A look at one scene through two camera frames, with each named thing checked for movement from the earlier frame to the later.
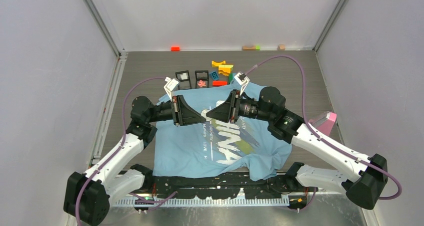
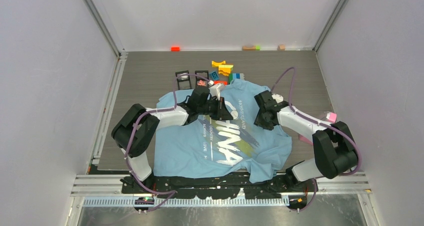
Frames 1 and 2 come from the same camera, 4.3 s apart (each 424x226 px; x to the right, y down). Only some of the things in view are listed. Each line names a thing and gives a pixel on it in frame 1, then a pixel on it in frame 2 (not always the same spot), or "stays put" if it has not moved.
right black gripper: x=229 y=111 → x=259 y=122
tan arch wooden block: x=253 y=48 stays put
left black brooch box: x=183 y=77 stays put
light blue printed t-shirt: x=214 y=147 stays put
